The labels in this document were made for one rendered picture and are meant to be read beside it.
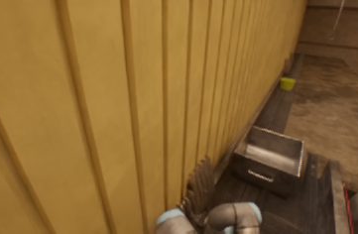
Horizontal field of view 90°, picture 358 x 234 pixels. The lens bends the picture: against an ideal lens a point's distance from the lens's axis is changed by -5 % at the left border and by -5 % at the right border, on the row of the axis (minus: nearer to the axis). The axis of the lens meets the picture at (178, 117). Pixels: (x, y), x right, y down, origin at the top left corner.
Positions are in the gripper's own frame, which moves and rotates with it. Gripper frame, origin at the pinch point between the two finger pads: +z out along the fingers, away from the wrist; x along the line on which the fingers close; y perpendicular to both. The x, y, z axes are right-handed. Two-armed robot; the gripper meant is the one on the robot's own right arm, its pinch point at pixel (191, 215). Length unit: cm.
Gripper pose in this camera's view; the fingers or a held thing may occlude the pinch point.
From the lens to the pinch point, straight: 174.3
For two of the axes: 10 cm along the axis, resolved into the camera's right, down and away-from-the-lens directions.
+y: -1.6, -9.2, -3.5
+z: -8.2, -0.7, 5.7
